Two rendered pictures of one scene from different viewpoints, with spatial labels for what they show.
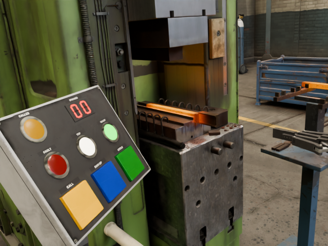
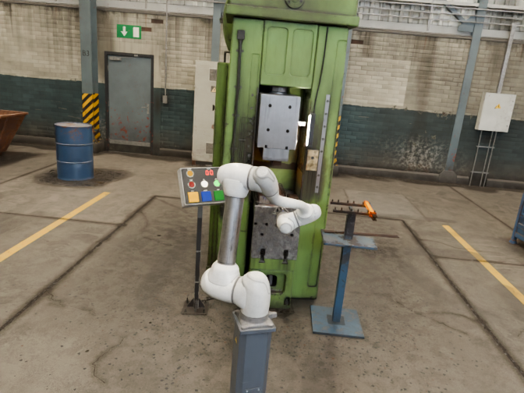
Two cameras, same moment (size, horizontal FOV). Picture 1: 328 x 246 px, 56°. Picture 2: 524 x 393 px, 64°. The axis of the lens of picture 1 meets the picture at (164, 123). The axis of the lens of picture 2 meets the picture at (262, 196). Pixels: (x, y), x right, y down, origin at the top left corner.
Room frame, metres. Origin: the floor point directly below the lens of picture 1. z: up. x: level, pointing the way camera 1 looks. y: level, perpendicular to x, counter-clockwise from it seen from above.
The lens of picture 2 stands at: (-1.52, -1.94, 1.89)
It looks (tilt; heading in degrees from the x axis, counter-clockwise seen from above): 16 degrees down; 36
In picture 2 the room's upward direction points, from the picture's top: 5 degrees clockwise
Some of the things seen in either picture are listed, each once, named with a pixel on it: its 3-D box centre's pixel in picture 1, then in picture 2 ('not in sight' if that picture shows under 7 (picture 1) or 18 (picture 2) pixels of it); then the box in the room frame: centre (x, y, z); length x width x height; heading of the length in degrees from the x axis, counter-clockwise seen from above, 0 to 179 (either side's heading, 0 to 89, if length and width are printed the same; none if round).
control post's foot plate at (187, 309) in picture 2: not in sight; (195, 303); (0.70, 0.26, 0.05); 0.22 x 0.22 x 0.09; 41
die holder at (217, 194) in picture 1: (170, 169); (273, 221); (1.33, -0.01, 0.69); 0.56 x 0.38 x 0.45; 41
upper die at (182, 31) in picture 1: (151, 33); (273, 150); (1.29, 0.02, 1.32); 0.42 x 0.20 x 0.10; 41
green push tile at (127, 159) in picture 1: (129, 163); (218, 195); (0.74, 0.10, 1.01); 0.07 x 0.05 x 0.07; 156
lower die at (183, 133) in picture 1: (158, 118); (269, 192); (1.29, 0.02, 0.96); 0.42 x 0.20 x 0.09; 41
